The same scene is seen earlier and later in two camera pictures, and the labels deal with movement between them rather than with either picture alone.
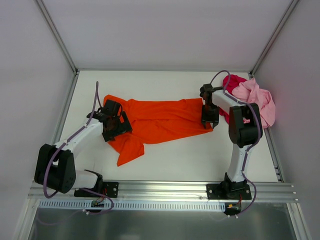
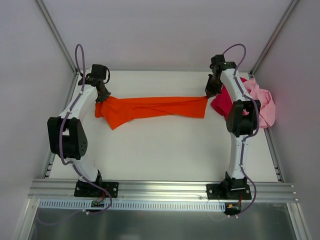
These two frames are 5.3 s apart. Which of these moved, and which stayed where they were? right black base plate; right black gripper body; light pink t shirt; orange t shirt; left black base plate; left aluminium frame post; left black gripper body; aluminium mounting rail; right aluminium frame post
Moved: left black gripper body; orange t shirt; right black gripper body
Stayed: right aluminium frame post; right black base plate; aluminium mounting rail; left black base plate; light pink t shirt; left aluminium frame post
